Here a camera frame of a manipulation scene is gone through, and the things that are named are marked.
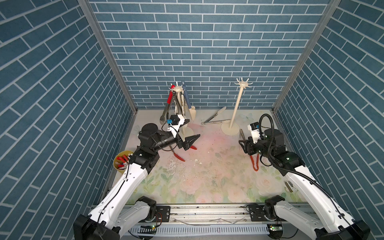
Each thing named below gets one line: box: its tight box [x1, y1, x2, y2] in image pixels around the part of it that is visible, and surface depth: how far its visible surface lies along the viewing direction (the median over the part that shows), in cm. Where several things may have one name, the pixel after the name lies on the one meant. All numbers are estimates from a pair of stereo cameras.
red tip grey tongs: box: [169, 145, 198, 162], surface depth 96 cm
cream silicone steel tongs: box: [180, 93, 186, 117], surface depth 79 cm
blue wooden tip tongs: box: [182, 82, 196, 121], surface depth 88 cm
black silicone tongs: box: [173, 94, 184, 117], surface depth 81 cm
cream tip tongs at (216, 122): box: [200, 106, 227, 125], surface depth 114 cm
